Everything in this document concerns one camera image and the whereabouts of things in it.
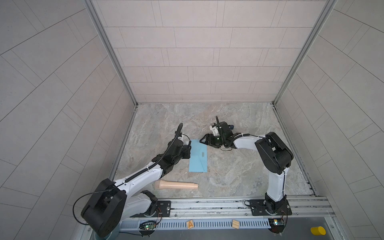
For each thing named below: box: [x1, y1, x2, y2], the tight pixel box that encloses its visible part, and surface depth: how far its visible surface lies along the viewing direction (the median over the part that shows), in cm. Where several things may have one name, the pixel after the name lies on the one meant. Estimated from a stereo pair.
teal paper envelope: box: [189, 139, 207, 173], surface depth 90 cm
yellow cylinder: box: [310, 226, 327, 236], surface depth 63 cm
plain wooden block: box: [232, 219, 240, 230], surface depth 68 cm
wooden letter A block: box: [186, 220, 194, 230], surface depth 68 cm
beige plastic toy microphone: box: [154, 179, 199, 190], surface depth 78 cm
